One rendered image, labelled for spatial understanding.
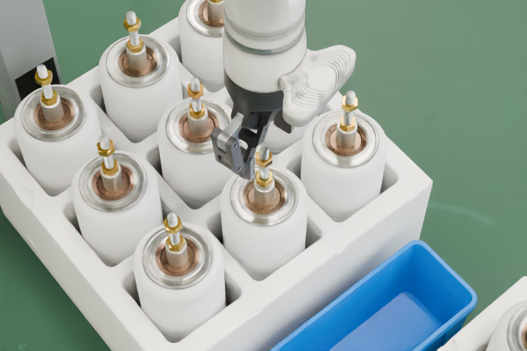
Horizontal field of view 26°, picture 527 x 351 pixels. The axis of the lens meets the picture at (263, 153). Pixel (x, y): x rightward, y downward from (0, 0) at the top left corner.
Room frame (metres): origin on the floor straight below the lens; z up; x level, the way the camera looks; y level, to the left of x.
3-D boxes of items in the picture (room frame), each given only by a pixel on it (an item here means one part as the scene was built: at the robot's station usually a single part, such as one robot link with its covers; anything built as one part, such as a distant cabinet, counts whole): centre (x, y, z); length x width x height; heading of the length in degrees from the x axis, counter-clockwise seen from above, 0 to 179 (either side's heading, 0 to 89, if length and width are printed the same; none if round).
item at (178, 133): (0.72, 0.07, 0.25); 0.08 x 0.08 x 0.01
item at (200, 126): (0.72, 0.07, 0.26); 0.02 x 0.02 x 0.03
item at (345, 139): (0.70, -0.09, 0.26); 0.02 x 0.02 x 0.03
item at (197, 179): (0.72, 0.07, 0.16); 0.10 x 0.10 x 0.18
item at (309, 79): (0.62, -0.02, 0.53); 0.11 x 0.09 x 0.06; 54
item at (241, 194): (0.63, 0.00, 0.25); 0.08 x 0.08 x 0.01
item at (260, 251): (0.63, 0.00, 0.16); 0.10 x 0.10 x 0.18
